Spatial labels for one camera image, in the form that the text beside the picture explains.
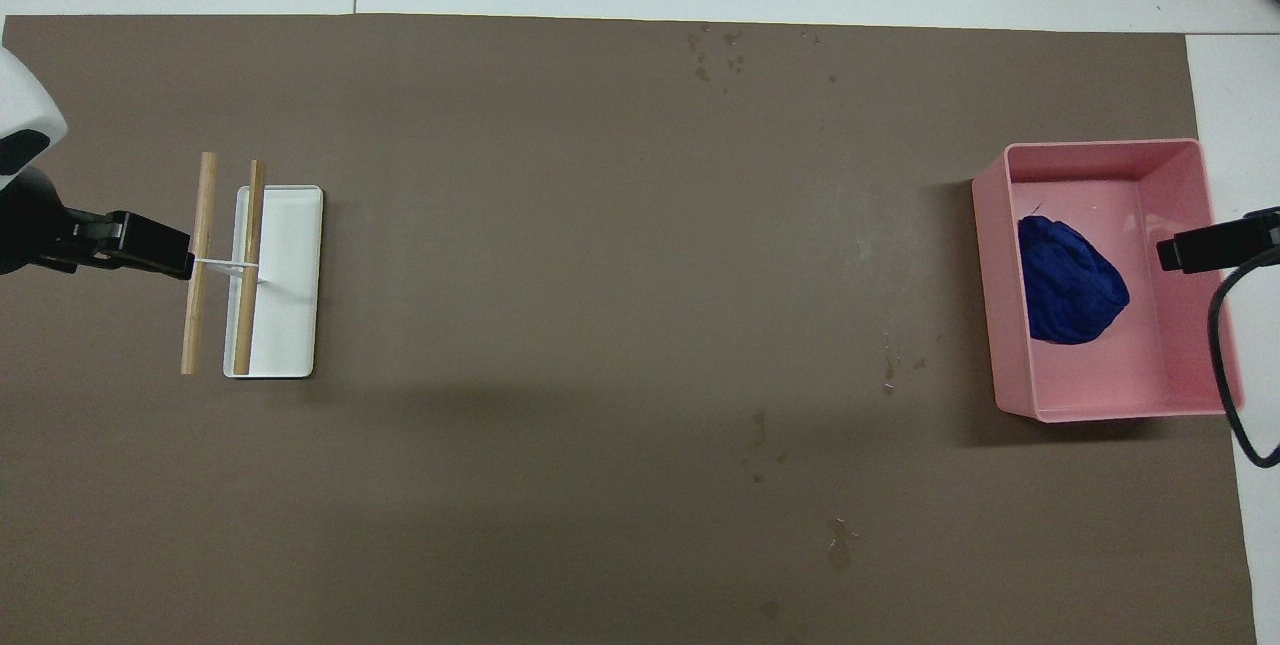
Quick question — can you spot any brown table mat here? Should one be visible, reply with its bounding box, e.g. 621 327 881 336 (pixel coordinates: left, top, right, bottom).
0 13 1259 645

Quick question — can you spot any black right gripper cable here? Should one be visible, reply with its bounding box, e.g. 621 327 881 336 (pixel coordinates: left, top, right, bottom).
1207 247 1280 469

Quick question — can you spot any white towel rack base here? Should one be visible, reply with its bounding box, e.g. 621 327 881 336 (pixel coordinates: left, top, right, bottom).
193 185 325 380

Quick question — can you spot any dark blue towel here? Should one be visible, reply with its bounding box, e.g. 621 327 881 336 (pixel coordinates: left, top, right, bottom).
1017 215 1131 346

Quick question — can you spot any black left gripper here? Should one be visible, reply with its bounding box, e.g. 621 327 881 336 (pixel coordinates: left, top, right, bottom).
0 165 195 281

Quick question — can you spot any pink plastic bin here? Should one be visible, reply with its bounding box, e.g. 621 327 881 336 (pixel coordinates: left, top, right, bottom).
971 137 1244 424

